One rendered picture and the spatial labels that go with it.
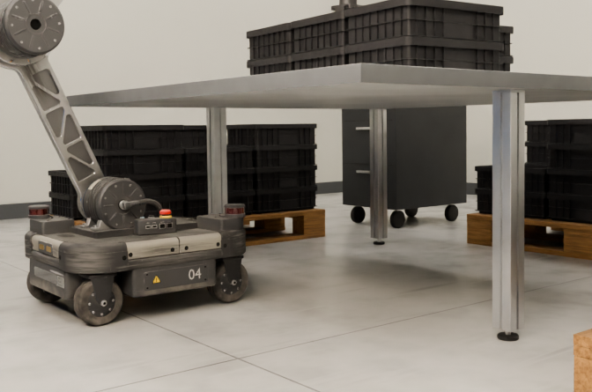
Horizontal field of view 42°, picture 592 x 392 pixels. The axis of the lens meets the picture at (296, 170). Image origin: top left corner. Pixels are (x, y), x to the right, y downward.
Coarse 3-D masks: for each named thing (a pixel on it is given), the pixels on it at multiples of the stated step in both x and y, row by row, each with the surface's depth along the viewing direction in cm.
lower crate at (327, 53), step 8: (328, 48) 243; (336, 48) 239; (344, 48) 237; (296, 56) 258; (304, 56) 254; (312, 56) 250; (320, 56) 246; (328, 56) 245; (336, 56) 240; (344, 56) 239; (296, 64) 260; (304, 64) 256; (312, 64) 252; (320, 64) 248; (328, 64) 245; (336, 64) 240; (344, 64) 239
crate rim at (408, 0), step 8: (392, 0) 217; (400, 0) 214; (408, 0) 212; (416, 0) 213; (424, 0) 214; (432, 0) 216; (440, 0) 218; (448, 0) 220; (352, 8) 232; (360, 8) 228; (368, 8) 225; (376, 8) 222; (384, 8) 219; (448, 8) 220; (456, 8) 222; (464, 8) 223; (472, 8) 225; (480, 8) 227; (488, 8) 229; (496, 8) 231; (344, 16) 235
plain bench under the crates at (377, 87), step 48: (96, 96) 262; (144, 96) 234; (192, 96) 212; (240, 96) 215; (288, 96) 220; (336, 96) 224; (384, 96) 228; (432, 96) 233; (480, 96) 238; (528, 96) 243; (576, 96) 248; (384, 144) 370; (384, 192) 371
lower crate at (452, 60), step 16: (352, 48) 232; (368, 48) 226; (384, 48) 221; (400, 48) 215; (416, 48) 215; (432, 48) 218; (448, 48) 222; (464, 48) 226; (480, 48) 228; (496, 48) 232; (400, 64) 216; (416, 64) 215; (432, 64) 219; (448, 64) 221; (464, 64) 225; (480, 64) 230; (496, 64) 233
